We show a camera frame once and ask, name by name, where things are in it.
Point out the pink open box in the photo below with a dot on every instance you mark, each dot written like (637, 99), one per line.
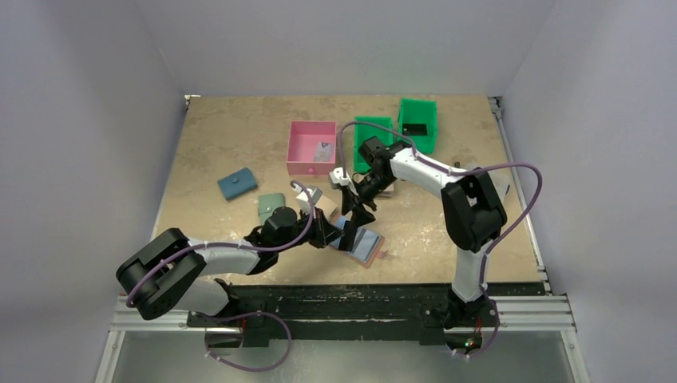
(302, 140)

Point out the brown card holder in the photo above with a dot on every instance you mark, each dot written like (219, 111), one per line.
(368, 245)

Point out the right green bin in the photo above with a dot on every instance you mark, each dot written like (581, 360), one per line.
(417, 119)

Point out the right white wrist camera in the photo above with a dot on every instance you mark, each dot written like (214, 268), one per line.
(339, 179)

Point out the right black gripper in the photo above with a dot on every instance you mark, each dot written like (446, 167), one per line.
(362, 197)

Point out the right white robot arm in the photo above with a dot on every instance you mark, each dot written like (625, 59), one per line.
(472, 209)

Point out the green bin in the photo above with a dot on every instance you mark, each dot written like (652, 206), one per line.
(417, 119)
(364, 132)

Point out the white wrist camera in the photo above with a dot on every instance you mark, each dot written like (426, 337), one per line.
(307, 196)
(339, 179)

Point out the beige card holder with strap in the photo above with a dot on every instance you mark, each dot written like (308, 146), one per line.
(387, 192)

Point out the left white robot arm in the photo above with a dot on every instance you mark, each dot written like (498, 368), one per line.
(167, 273)

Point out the cream card holder with snap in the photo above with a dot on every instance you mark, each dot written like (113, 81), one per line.
(328, 207)

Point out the left green bin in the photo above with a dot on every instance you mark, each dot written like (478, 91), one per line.
(364, 132)

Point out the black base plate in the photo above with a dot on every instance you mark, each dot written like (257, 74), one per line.
(381, 312)

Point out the blue card holder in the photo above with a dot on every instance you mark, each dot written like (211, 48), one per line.
(237, 184)

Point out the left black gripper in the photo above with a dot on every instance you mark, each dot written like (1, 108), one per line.
(322, 231)

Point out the green card holder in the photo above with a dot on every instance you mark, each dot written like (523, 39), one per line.
(267, 204)

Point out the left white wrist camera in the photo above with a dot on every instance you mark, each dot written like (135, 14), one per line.
(307, 196)

